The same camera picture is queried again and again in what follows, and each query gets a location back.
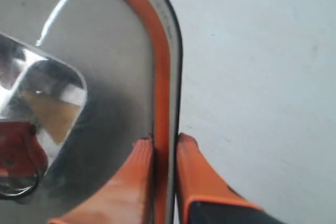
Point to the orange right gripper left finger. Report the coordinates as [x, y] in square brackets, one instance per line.
[125, 198]

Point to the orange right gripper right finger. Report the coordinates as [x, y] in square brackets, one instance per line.
[203, 196]

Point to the dark transparent lunch box lid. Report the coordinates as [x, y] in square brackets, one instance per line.
[93, 76]

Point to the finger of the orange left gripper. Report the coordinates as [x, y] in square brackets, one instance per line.
[21, 153]

